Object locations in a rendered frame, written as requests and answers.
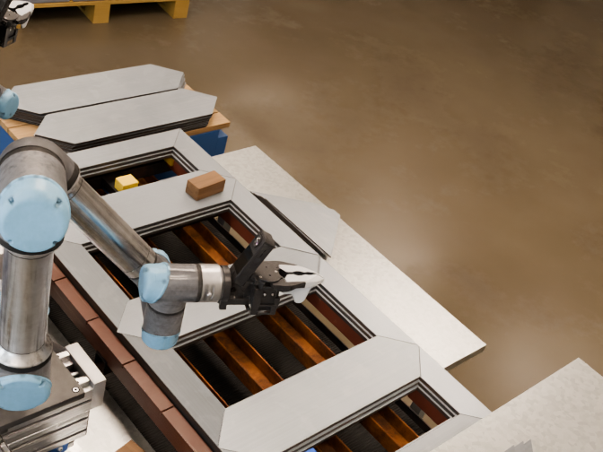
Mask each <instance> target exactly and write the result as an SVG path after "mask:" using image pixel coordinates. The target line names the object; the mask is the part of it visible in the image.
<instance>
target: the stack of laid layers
mask: <svg viewBox="0 0 603 452"><path fill-rule="evenodd" d="M168 158H172V159H173V160H175V162H177V163H178V165H180V167H181V168H182V169H184V170H185V171H186V172H187V173H190V172H194V171H198V170H199V169H197V168H196V167H195V166H194V165H193V164H192V163H191V162H190V161H189V160H188V159H187V158H186V157H184V156H183V155H182V154H181V153H180V152H179V151H178V150H177V149H176V148H175V147H174V146H173V147H170V148H165V149H161V150H158V151H154V152H147V153H143V154H139V155H136V156H132V157H127V158H124V159H120V160H116V161H109V162H105V163H102V164H98V165H94V166H90V167H86V168H82V169H80V176H81V177H82V178H83V179H85V178H91V177H95V176H99V175H102V174H106V173H110V172H113V171H117V170H123V169H127V168H131V167H134V166H138V165H142V164H146V163H150V162H154V161H160V160H164V159H168ZM226 212H229V213H230V214H231V215H232V216H233V217H234V218H235V219H236V220H238V221H239V222H240V223H241V224H242V225H243V226H244V227H245V228H246V229H247V230H248V231H249V232H250V233H251V234H252V235H253V236H255V237H256V236H257V234H258V233H259V232H260V231H261V230H262V229H261V228H260V227H259V226H258V225H257V224H256V223H255V222H254V221H252V220H251V219H250V218H249V217H248V215H247V214H245V213H244V212H243V211H242V210H241V209H240V208H239V207H238V206H237V205H236V204H235V203H234V202H233V201H232V200H229V201H226V202H222V203H219V204H214V205H211V206H208V207H205V208H202V209H199V210H195V211H193V212H190V213H184V214H182V215H178V216H175V217H171V218H169V219H166V220H162V221H159V222H154V223H151V224H148V225H145V226H142V227H139V228H135V229H133V230H134V231H135V232H136V233H137V234H138V235H139V236H140V237H141V238H144V237H147V236H150V235H153V234H156V233H159V232H162V231H165V230H170V229H173V228H176V227H179V226H182V225H185V224H188V223H191V222H196V221H199V220H203V219H205V218H208V217H211V216H215V215H217V214H220V213H226ZM82 245H83V247H84V248H85V249H86V250H87V251H88V252H89V254H91V253H94V252H98V251H100V250H99V249H98V248H97V247H96V246H95V245H93V244H92V243H91V242H87V243H84V244H82ZM53 262H54V263H55V264H56V265H57V267H58V268H59V269H60V270H61V271H62V273H63V274H64V275H65V276H66V278H67V279H68V280H69V281H70V282H71V283H72V285H73V286H74V287H75V288H76V289H77V290H78V291H79V292H80V293H81V295H82V296H83V297H84V298H85V300H86V301H87V302H88V303H89V304H90V305H91V307H92V308H93V309H94V310H95V312H96V313H97V314H98V315H99V316H100V318H101V319H102V320H103V321H104V323H105V324H106V325H107V326H108V327H109V329H110V330H111V331H112V332H113V333H114V335H115V336H116V337H117V338H118V339H119V341H120V342H121V343H122V344H123V345H124V346H125V347H126V348H127V350H128V351H129V352H130V353H131V354H132V356H133V357H134V358H135V361H137V362H138V363H139V364H140V365H141V366H142V368H143V369H144V370H145V371H146V373H147V374H148V375H149V376H150V377H151V379H152V380H153V381H154V382H155V384H156V385H157V386H158V387H159V388H160V389H161V391H162V392H163V393H164V394H165V395H166V396H167V397H168V398H169V399H170V401H171V402H172V403H173V404H174V407H176V408H177V409H178V410H179V412H180V413H181V414H182V415H183V416H184V418H185V419H186V420H187V421H188V423H189V424H190V425H191V426H192V427H193V429H194V430H195V431H196V432H197V434H198V435H199V436H200V437H201V438H202V439H203V441H204V442H205V443H206V444H207V446H208V447H210V448H211V449H212V451H213V452H222V451H221V450H220V449H219V448H218V447H217V446H216V445H215V444H214V442H213V441H212V440H211V439H210V438H209V436H208V435H207V434H206V433H205V431H204V430H203V429H202V428H201V427H200V426H199V424H198V423H197V422H196V421H195V419H194V418H193V417H192V416H191V415H190V414H189V412H188V411H187V410H186V409H185V407H184V406H183V405H182V404H181V403H180V402H179V400H178V399H177V398H176V397H175V395H174V394H172V392H171V391H170V390H169V389H168V388H167V387H166V386H165V384H164V383H163V382H162V381H161V380H160V378H159V377H158V376H157V375H156V374H155V372H154V371H153V370H152V369H151V368H150V366H149V365H148V364H147V363H146V362H145V360H144V359H143V358H142V357H141V356H140V354H139V353H138V352H137V351H136V350H135V348H134V347H133V346H132V345H131V344H130V342H129V341H128V340H127V339H126V338H125V336H123V335H122V334H120V333H118V332H117V331H118V329H117V328H116V326H115V325H114V324H113V323H112V322H111V321H110V319H109V318H108V317H107V316H106V314H105V313H104V312H103V311H102V310H101V308H100V307H99V306H98V305H97V304H96V302H95V301H94V300H93V299H92V297H91V296H90V295H89V294H88V293H87V292H86V290H85V289H84V288H83V287H82V285H81V284H80V283H79V282H77V281H76V279H75V278H74V277H73V276H72V274H71V273H70V272H69V271H68V270H67V269H66V267H65V266H64V265H63V264H62V262H61V261H60V260H59V259H58V258H57V256H56V255H55V254H54V259H53ZM314 293H315V294H316V295H317V296H318V297H319V298H320V299H321V300H322V301H324V302H325V303H326V304H327V305H328V306H329V307H330V308H331V309H332V310H333V311H334V312H335V313H336V314H337V315H338V316H339V317H341V318H342V319H343V320H344V321H345V322H346V323H347V324H348V325H349V326H350V327H351V328H352V329H353V330H354V331H355V332H356V333H357V334H358V335H359V336H360V337H361V338H362V339H363V340H364V341H367V340H369V339H371V338H373V337H374V336H376V335H375V334H374V333H373V332H372V331H371V330H370V329H369V328H368V327H367V326H366V325H365V324H363V323H362V322H361V321H360V320H359V319H358V318H357V317H356V316H355V315H354V314H353V313H352V312H351V311H349V310H348V309H347V308H346V307H345V306H344V305H343V304H342V303H341V302H340V301H339V300H338V299H336V298H335V297H334V296H333V295H332V294H331V293H330V292H329V291H328V290H327V289H326V288H325V287H324V286H323V285H321V284H318V285H315V286H313V287H311V288H310V291H309V293H308V295H307V296H310V295H311V294H314ZM307 296H306V297H307ZM279 297H280V301H279V305H278V307H276V308H277V309H279V308H281V307H283V306H285V305H288V304H290V303H292V302H294V300H293V296H292V294H284V295H281V296H279ZM259 316H261V315H250V313H249V311H248V310H247V309H246V310H243V311H242V312H239V313H237V314H234V315H232V316H230V317H227V318H224V319H222V320H219V321H217V322H214V323H213V324H210V325H208V326H204V327H201V328H199V329H197V330H195V331H192V332H190V333H187V334H185V335H182V336H179V338H178V341H177V342H176V344H175V345H174V346H173V347H172V348H173V349H174V351H177V350H178V349H180V348H183V347H185V346H188V345H190V344H192V343H195V342H198V341H200V340H203V339H205V338H207V337H209V336H211V335H215V334H218V333H220V332H222V331H224V330H226V329H229V328H231V327H234V326H237V325H239V324H241V323H244V322H246V321H249V320H251V319H253V318H255V317H259ZM416 390H417V391H418V392H419V393H420V394H421V395H422V396H423V397H424V398H425V399H426V400H428V401H429V402H430V403H431V404H432V405H433V406H434V407H435V408H436V409H437V410H438V411H439V412H440V413H441V414H442V415H443V416H445V417H446V418H447V419H448V420H447V421H445V422H448V421H449V420H451V419H453V418H454V417H456V416H457V415H459V414H460V413H458V412H457V411H456V410H455V409H454V408H453V407H452V406H451V405H450V404H449V403H448V402H446V401H445V400H444V399H443V398H442V397H441V396H440V395H439V394H438V393H437V392H436V391H435V390H434V389H433V388H431V387H430V386H429V385H428V384H427V383H426V382H425V381H424V380H423V379H422V378H421V377H419V378H416V379H415V380H413V381H411V382H409V383H407V384H405V385H404V386H402V387H400V388H398V389H396V390H395V391H393V392H391V393H389V394H387V395H385V396H383V397H382V398H380V399H378V400H376V401H375V402H373V403H371V404H368V405H366V406H365V407H364V408H362V409H360V410H358V411H356V412H355V413H352V414H350V415H348V416H346V417H345V418H344V419H342V420H340V421H338V422H336V423H334V424H332V425H330V426H328V427H326V428H325V429H324V430H321V431H319V432H317V433H316V434H314V435H312V436H310V437H308V438H307V439H305V440H303V441H301V442H299V443H298V444H296V445H294V446H292V447H290V448H288V449H286V450H285V451H283V452H306V451H307V450H309V449H311V448H314V447H316V446H317V445H318V444H320V443H322V442H324V441H326V440H327V439H330V438H332V437H333V436H335V435H337V434H338V433H340V432H341V431H343V430H346V429H348V428H349V427H351V426H353V425H355V424H356V423H357V422H360V421H362V420H364V419H365V418H367V417H369V416H371V415H372V414H374V413H376V412H378V411H379V410H381V409H383V408H385V407H387V406H388V405H390V404H393V403H395V402H396V401H397V400H399V399H401V398H403V397H404V396H407V395H409V394H410V393H412V392H414V391H416ZM445 422H443V423H441V424H440V425H438V426H436V427H435V428H433V429H431V430H429V431H428V432H426V433H425V434H424V435H426V434H428V433H429V432H431V431H433V430H435V429H437V428H438V427H440V426H441V425H443V424H444V423H445ZM424 435H422V436H420V437H419V438H417V439H415V440H413V441H412V442H410V443H408V444H407V445H405V446H403V447H402V448H400V449H399V450H397V451H395V452H398V451H400V450H401V449H403V448H405V447H407V446H409V445H410V444H412V443H413V442H415V441H417V440H418V439H420V438H421V437H423V436H424Z"/></svg>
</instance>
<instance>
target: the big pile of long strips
mask: <svg viewBox="0 0 603 452"><path fill-rule="evenodd" d="M184 76H185V75H184V73H183V72H180V71H176V70H172V69H169V68H165V67H161V66H157V65H151V64H149V65H140V66H134V67H128V68H123V69H118V70H111V71H106V72H100V73H95V74H85V75H79V76H74V77H67V78H62V79H56V80H51V81H45V82H40V83H30V84H24V85H18V86H14V87H13V88H12V89H11V91H13V92H15V93H16V94H17V95H18V97H19V107H18V109H17V110H16V112H15V114H14V115H13V116H12V117H10V118H9V119H13V120H17V121H21V122H24V123H28V124H33V125H36V126H39V128H38V129H37V131H36V132H35V134H34V136H37V137H41V138H45V139H48V140H49V141H51V142H53V143H55V144H56V145H57V146H59V147H60V148H61V149H62V150H63V151H64V152H65V153H70V152H78V151H81V150H86V149H90V148H94V147H98V146H102V145H106V144H111V143H118V142H122V141H126V140H130V139H134V138H138V137H142V136H147V135H154V134H158V133H162V132H166V131H170V130H174V129H178V128H180V129H181V130H182V131H184V132H187V131H192V130H196V129H199V128H204V127H206V126H207V125H208V122H209V119H210V117H212V115H213V111H214V106H215V103H216V100H217V97H215V96H212V95H208V94H204V93H201V92H197V91H191V90H187V89H184V88H185V85H186V83H185V77H184Z"/></svg>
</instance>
